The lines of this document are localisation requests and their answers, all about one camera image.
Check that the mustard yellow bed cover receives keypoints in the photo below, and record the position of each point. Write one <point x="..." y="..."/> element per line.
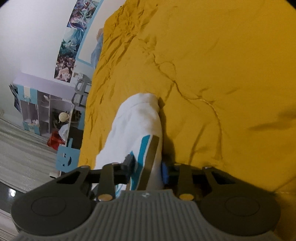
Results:
<point x="224" y="73"/>

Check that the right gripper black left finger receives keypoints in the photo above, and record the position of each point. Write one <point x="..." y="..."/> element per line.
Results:
<point x="65" y="203"/>

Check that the desk shelf unit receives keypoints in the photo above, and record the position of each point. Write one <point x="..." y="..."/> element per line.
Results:
<point x="41" y="101"/>

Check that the white t-shirt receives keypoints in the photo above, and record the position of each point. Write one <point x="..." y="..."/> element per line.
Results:
<point x="136" y="130"/>

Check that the grey striped rug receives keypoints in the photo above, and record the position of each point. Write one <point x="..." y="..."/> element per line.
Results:
<point x="26" y="160"/>

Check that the cream round ball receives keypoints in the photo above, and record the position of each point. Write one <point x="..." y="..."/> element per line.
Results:
<point x="63" y="117"/>

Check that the grey chair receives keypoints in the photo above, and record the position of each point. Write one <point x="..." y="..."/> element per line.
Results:
<point x="81" y="91"/>

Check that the blue smiley board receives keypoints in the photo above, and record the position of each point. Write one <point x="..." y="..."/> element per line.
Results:
<point x="67" y="157"/>

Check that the red bag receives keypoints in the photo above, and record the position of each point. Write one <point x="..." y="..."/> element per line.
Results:
<point x="55" y="140"/>

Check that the blue pillow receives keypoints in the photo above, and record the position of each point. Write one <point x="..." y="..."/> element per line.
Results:
<point x="98" y="48"/>

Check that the anime poster strip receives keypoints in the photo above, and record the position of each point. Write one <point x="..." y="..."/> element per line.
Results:
<point x="76" y="28"/>

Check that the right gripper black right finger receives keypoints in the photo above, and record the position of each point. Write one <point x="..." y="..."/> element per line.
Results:
<point x="227" y="203"/>

